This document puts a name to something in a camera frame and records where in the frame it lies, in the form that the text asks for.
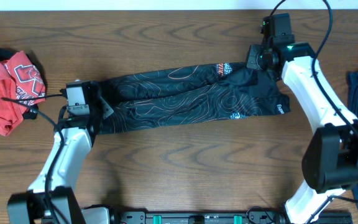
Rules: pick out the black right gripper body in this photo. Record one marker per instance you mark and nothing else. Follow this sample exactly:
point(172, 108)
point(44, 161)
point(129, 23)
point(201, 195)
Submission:
point(257, 58)

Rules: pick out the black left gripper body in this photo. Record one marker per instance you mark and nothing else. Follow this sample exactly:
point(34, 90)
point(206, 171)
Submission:
point(101, 109)

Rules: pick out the black orange-patterned jersey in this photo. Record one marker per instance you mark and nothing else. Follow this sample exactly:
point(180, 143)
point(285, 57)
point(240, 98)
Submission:
point(189, 95)

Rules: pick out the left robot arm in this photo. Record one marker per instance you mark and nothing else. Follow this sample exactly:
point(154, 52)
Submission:
point(50, 197)

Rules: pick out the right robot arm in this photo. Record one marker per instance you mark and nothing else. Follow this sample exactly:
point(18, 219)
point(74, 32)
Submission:
point(330, 163)

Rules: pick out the red printed t-shirt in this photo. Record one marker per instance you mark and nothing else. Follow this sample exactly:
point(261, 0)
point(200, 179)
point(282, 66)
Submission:
point(19, 79)

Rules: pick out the black garment under red shirt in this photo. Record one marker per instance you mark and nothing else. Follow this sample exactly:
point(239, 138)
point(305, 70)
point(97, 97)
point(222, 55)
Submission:
point(31, 112)

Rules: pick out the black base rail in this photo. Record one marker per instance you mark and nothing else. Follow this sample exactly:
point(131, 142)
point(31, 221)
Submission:
point(254, 215)

